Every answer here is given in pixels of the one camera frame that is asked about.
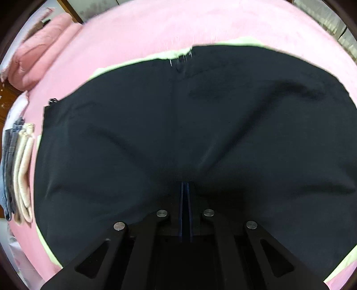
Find pink folded quilt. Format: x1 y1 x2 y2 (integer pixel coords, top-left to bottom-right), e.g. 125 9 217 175
8 13 82 91

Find pink bed sheet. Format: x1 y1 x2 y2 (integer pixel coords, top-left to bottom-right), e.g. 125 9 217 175
7 0 357 290

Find brown wooden furniture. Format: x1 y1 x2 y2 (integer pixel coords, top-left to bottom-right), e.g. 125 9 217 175
57 0 85 24

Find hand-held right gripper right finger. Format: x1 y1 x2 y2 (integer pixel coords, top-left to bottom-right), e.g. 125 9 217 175
187 181 326 290

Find cream folded cloth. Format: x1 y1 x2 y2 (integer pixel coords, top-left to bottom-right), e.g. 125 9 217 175
13 123 36 225

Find blue folded jeans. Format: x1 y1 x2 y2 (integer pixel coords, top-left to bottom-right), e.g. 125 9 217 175
0 117 26 222

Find white cloth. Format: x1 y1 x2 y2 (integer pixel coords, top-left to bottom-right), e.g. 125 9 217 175
6 92 30 124

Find white textured blanket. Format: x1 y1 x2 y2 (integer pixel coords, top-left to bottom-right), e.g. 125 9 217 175
292 0 357 60

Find green and black large garment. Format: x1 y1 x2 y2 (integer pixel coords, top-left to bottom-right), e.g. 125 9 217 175
33 37 357 283

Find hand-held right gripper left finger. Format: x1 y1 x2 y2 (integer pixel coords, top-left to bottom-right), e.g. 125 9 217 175
40 181 186 290

